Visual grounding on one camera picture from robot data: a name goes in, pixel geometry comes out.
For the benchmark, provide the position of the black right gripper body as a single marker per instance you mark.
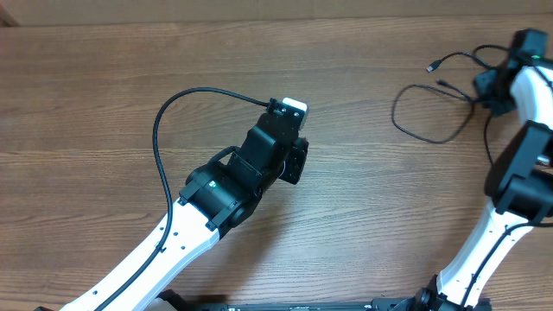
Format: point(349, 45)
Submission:
point(487, 86)

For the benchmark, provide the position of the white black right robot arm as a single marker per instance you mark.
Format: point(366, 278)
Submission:
point(519, 192)

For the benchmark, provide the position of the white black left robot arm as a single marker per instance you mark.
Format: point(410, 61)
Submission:
point(217, 197)

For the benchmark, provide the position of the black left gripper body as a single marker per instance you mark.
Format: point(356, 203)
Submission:
point(294, 162)

